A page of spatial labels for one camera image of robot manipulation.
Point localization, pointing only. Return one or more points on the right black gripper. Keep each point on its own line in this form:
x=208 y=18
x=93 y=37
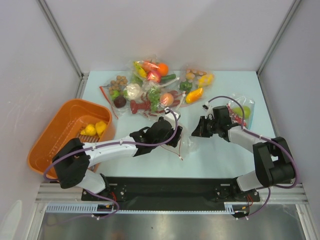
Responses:
x=206 y=125

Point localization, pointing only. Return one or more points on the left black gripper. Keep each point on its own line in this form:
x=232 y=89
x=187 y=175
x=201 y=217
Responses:
x=173 y=142

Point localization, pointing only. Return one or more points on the zip bag with yellow fruit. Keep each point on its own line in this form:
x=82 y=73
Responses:
x=187 y=144

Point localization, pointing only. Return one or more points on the zip bag with green pear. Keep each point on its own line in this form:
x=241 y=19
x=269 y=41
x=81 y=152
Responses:
x=241 y=109

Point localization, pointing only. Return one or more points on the yellow fake lemon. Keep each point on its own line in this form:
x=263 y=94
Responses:
x=89 y=130

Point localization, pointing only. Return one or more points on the yellow fake pepper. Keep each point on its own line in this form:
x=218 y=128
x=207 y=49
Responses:
x=100 y=128

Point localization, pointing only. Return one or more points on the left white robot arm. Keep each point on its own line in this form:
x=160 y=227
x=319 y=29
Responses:
x=72 y=164

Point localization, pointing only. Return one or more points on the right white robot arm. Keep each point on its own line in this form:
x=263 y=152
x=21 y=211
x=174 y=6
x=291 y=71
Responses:
x=273 y=161

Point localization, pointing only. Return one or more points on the zip bag with yellow peppers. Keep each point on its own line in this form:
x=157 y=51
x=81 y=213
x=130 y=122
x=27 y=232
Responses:
x=194 y=81

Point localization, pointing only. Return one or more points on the zip bag with lobster grapes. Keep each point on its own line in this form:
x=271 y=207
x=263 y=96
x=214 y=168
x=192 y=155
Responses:
x=150 y=99

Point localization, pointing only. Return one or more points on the zip bag with cauliflower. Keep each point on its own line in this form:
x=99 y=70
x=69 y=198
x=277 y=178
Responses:
x=120 y=90

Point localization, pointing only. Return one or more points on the zip bag with orange top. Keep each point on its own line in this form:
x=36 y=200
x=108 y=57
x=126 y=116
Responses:
x=152 y=69

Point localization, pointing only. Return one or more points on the orange plastic basket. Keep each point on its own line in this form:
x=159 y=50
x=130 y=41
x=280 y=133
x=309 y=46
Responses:
x=69 y=121

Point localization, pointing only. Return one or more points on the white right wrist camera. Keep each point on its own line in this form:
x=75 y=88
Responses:
x=208 y=111

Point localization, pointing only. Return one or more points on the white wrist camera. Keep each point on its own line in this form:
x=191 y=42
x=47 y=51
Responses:
x=208 y=111
x=171 y=116

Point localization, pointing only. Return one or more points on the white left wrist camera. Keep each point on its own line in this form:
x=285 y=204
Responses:
x=171 y=116

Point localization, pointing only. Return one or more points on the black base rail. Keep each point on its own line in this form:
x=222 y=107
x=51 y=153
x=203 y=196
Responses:
x=176 y=194

